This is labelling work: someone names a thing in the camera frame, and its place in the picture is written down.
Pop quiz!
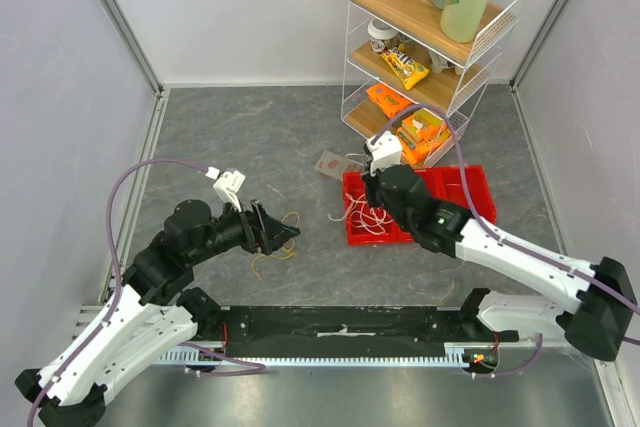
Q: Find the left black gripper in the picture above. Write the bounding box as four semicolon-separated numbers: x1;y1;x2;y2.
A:
189;193;301;265

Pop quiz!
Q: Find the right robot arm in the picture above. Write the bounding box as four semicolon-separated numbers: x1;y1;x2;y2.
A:
362;165;639;361

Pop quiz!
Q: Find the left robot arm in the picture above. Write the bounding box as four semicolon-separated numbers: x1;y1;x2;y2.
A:
15;200;300;426

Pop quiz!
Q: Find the red three-compartment bin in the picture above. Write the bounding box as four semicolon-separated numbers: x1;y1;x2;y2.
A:
343;165;497;246

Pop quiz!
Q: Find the orange snack box stack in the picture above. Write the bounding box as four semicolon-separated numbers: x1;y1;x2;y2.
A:
395;109;451;165

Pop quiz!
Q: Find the orange snack pack upper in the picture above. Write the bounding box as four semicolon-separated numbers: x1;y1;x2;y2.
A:
366;83;413;119

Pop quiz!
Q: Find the yellow candy bag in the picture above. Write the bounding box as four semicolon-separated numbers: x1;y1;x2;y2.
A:
380;47;430;90

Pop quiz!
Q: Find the white object on shelf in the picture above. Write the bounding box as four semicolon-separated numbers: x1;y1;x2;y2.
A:
427;49;463;76

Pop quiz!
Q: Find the white lidded cup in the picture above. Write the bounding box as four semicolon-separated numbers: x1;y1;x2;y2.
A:
367;18;399;54

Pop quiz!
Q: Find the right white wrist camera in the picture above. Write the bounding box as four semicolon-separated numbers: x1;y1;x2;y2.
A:
364;131;402;176

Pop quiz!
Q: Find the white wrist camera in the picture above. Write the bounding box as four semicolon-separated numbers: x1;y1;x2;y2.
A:
205;167;246;212
364;131;402;176

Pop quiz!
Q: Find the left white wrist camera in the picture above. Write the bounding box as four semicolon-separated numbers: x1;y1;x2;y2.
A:
205;167;246;212

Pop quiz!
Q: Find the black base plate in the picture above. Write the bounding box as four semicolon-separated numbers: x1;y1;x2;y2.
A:
214;304;521;356

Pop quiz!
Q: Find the white wire wooden shelf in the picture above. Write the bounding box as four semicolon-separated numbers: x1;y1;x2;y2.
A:
341;0;526;138

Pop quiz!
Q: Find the grey slotted cable duct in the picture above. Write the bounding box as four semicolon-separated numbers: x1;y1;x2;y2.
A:
153;346;470;368

